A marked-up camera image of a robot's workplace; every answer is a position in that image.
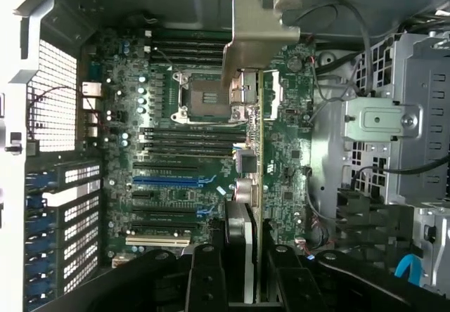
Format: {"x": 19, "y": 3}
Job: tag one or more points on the thin metal locking lever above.
{"x": 164, "y": 60}

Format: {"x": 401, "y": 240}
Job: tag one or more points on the white power connector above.
{"x": 119, "y": 261}

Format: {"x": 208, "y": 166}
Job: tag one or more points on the white expansion slot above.
{"x": 158, "y": 241}

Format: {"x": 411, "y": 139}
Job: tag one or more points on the short black expansion slot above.
{"x": 142, "y": 196}

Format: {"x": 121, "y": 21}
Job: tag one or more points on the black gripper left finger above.
{"x": 207, "y": 284}

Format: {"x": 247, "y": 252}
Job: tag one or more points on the open black PC case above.
{"x": 211, "y": 3}

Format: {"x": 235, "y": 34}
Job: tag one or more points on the long black expansion slot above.
{"x": 165, "y": 215}
{"x": 165, "y": 227}
{"x": 165, "y": 167}

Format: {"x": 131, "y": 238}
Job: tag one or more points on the CPU socket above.
{"x": 197, "y": 94}

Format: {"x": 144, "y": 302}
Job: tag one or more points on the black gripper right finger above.
{"x": 288, "y": 284}

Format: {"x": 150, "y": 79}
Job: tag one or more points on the metal socket cover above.
{"x": 277, "y": 94}

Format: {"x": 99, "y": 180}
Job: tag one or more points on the green motherboard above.
{"x": 175, "y": 192}

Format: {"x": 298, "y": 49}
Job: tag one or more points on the silver disk bay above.
{"x": 383, "y": 118}

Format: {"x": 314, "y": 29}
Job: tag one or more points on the black RAM slot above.
{"x": 186, "y": 51}
{"x": 186, "y": 43}
{"x": 186, "y": 35}
{"x": 193, "y": 145}
{"x": 186, "y": 59}
{"x": 144, "y": 154}
{"x": 193, "y": 130}
{"x": 193, "y": 137}

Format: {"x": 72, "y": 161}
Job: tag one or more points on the round coin battery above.
{"x": 296, "y": 63}

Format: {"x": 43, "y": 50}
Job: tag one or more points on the blue expansion slot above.
{"x": 165, "y": 182}

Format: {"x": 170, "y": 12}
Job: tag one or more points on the black intrusion switch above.
{"x": 14, "y": 140}

